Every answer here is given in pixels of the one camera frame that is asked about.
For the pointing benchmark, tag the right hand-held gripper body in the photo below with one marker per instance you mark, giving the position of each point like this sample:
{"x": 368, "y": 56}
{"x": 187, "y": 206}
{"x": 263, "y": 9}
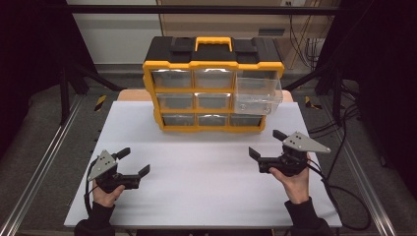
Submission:
{"x": 305, "y": 143}

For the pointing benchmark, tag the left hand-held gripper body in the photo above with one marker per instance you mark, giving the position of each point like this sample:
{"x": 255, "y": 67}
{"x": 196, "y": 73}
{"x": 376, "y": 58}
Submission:
{"x": 104, "y": 164}

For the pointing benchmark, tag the person's left hand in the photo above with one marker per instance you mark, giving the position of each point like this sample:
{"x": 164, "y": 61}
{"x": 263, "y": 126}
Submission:
{"x": 106, "y": 197}

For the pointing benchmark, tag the person's right hand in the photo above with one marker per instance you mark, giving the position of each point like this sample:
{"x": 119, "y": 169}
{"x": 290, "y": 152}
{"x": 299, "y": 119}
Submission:
{"x": 295, "y": 188}

